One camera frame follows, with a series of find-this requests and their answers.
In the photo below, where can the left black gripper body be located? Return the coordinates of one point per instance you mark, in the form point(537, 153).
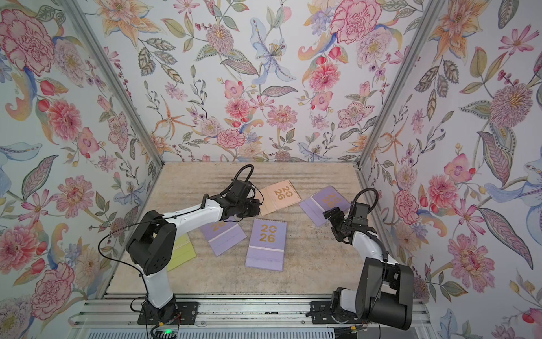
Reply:
point(247, 209)

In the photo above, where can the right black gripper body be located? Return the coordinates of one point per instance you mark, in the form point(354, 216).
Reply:
point(340, 223)

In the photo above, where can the purple calendar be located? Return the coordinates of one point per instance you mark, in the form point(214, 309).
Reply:
point(267, 244)
point(326, 199)
point(223, 235)

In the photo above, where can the peach pink calendar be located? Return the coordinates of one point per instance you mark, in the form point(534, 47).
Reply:
point(278, 196)

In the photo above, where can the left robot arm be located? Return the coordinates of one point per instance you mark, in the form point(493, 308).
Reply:
point(151, 245)

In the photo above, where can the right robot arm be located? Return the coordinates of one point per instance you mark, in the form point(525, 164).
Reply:
point(385, 292)

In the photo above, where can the lime green calendar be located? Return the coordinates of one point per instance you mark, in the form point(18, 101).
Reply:
point(183, 252)

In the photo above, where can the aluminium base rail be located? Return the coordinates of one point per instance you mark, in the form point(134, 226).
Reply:
point(232, 316)

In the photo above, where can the left aluminium corner post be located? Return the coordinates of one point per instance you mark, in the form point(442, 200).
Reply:
point(96, 51)

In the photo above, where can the aluminium corner post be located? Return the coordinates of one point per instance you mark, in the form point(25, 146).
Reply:
point(427, 20)
point(96, 51)

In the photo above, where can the right aluminium corner post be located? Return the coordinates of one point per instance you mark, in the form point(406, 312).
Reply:
point(427, 20)

